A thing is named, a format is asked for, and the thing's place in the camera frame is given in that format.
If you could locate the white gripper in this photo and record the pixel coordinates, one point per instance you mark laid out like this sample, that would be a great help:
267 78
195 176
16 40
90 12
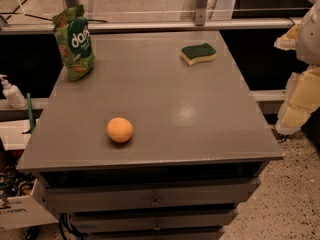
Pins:
309 40

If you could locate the green rice chip bag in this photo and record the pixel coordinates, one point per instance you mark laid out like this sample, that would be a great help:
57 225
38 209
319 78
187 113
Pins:
74 42

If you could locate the green yellow sponge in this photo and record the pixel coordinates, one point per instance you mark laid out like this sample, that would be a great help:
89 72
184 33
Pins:
198 54

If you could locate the grey drawer cabinet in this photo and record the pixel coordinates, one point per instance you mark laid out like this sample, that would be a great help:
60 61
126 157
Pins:
198 147

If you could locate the orange ball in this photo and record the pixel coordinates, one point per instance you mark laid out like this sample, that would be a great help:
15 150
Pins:
119 130

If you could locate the green stick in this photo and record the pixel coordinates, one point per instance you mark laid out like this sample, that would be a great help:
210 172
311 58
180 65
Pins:
32 122

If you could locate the white pump bottle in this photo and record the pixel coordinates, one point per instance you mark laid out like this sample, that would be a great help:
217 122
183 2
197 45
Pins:
12 93

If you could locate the white cardboard box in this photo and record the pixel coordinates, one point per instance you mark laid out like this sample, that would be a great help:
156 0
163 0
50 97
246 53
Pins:
23 210

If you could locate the metal frame rail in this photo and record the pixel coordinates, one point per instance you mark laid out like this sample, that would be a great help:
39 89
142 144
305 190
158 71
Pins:
137 27

